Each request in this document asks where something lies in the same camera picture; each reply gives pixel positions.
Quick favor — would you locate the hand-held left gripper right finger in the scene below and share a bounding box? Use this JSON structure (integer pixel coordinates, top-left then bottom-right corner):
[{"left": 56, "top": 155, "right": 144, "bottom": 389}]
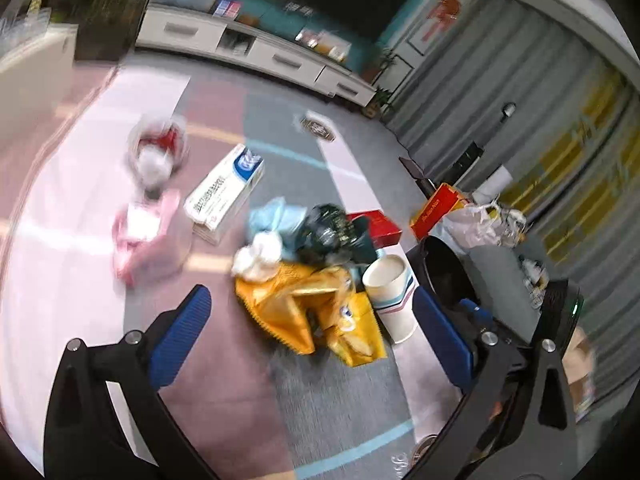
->
[{"left": 400, "top": 286, "right": 577, "bottom": 480}]

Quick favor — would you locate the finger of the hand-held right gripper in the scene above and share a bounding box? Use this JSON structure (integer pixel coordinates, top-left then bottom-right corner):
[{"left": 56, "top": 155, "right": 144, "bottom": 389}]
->
[{"left": 452, "top": 297, "right": 497, "bottom": 332}]

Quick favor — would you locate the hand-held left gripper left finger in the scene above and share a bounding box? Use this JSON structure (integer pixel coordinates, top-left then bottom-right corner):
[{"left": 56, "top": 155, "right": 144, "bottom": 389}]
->
[{"left": 44, "top": 284, "right": 221, "bottom": 480}]

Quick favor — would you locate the black trash bin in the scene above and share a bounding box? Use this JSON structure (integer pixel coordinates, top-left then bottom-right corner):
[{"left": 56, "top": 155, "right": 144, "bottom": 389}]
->
[{"left": 406, "top": 234, "right": 482, "bottom": 313}]

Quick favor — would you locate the white paper cup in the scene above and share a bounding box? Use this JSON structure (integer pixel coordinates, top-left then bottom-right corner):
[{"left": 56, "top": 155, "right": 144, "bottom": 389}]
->
[{"left": 361, "top": 253, "right": 420, "bottom": 345}]

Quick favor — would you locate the yellow snack bag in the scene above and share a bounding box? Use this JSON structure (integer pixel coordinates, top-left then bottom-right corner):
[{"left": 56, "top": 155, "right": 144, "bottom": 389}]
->
[{"left": 234, "top": 262, "right": 388, "bottom": 367}]

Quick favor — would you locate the red box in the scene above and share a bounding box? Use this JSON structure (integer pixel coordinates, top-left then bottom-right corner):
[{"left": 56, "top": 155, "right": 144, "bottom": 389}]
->
[{"left": 346, "top": 210, "right": 404, "bottom": 247}]

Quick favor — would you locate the white blue medicine box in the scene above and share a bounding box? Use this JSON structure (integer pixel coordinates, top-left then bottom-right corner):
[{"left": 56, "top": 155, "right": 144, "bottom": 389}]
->
[{"left": 184, "top": 142, "right": 266, "bottom": 247}]

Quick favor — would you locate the blue face mask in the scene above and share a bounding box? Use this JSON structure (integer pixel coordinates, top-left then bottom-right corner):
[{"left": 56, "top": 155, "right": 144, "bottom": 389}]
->
[{"left": 247, "top": 197, "right": 311, "bottom": 251}]

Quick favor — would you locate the white plastic bag red packet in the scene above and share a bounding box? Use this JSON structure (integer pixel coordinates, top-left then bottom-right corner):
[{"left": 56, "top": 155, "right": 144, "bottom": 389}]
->
[{"left": 125, "top": 112, "right": 188, "bottom": 193}]

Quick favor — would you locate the person's right hand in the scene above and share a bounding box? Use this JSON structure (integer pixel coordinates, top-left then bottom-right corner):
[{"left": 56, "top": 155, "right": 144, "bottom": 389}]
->
[{"left": 561, "top": 327, "right": 599, "bottom": 423}]

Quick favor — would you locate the pile of patterned cloth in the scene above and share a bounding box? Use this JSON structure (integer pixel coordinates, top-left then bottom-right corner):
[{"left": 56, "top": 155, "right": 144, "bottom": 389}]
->
[
  {"left": 492, "top": 200, "right": 530, "bottom": 250},
  {"left": 519, "top": 255, "right": 552, "bottom": 311}
]

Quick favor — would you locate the grey sofa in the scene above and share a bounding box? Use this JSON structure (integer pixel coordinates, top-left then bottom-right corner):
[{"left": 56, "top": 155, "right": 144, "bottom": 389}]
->
[{"left": 450, "top": 232, "right": 568, "bottom": 348}]

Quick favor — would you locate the pink packet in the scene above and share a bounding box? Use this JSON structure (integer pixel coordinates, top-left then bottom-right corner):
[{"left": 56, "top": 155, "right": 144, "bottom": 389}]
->
[{"left": 111, "top": 190, "right": 183, "bottom": 288}]

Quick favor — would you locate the crumpled white tissue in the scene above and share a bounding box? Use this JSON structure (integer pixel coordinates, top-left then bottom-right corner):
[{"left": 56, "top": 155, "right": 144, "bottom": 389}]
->
[{"left": 231, "top": 232, "right": 286, "bottom": 283}]

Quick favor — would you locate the red orange carton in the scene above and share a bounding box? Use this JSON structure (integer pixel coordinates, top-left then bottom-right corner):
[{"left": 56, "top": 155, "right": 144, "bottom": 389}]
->
[{"left": 409, "top": 182, "right": 471, "bottom": 241}]

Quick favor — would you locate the white paper roll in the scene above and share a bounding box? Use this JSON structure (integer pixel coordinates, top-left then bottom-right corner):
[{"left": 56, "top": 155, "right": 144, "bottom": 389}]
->
[{"left": 472, "top": 165, "right": 514, "bottom": 207}]

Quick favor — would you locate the yellow patterned curtain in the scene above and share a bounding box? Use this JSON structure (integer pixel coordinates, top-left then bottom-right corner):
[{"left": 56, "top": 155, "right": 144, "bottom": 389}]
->
[{"left": 500, "top": 67, "right": 640, "bottom": 266}]

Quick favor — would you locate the dark green plastic bag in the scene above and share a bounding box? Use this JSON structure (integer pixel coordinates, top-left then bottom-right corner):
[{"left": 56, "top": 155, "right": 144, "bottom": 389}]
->
[{"left": 294, "top": 203, "right": 376, "bottom": 266}]

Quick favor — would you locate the black upright vacuum cleaner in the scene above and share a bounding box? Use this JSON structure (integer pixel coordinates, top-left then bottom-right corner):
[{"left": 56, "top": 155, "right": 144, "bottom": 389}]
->
[{"left": 450, "top": 102, "right": 518, "bottom": 187}]

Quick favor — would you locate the small potted plant woven pot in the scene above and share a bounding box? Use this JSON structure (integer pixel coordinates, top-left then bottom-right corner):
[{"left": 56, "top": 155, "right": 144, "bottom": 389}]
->
[{"left": 361, "top": 86, "right": 397, "bottom": 120}]

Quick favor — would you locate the grey curtain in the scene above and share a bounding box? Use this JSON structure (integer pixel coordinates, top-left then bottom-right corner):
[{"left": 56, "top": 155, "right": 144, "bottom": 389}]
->
[{"left": 384, "top": 0, "right": 640, "bottom": 391}]

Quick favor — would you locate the white television cabinet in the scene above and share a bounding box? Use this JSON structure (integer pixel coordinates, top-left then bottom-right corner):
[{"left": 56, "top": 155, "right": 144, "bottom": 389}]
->
[{"left": 134, "top": 1, "right": 377, "bottom": 109}]

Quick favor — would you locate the leafy potted plant dark pot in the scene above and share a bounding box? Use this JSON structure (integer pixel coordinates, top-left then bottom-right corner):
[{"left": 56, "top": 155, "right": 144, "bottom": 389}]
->
[{"left": 74, "top": 0, "right": 148, "bottom": 63}]

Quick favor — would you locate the red blue code placard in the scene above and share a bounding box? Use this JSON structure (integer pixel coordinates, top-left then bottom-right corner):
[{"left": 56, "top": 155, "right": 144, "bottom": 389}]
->
[{"left": 211, "top": 0, "right": 244, "bottom": 19}]

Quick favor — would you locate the red knot wall ornament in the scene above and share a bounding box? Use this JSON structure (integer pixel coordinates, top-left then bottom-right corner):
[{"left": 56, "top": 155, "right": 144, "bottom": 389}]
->
[{"left": 426, "top": 0, "right": 462, "bottom": 25}]

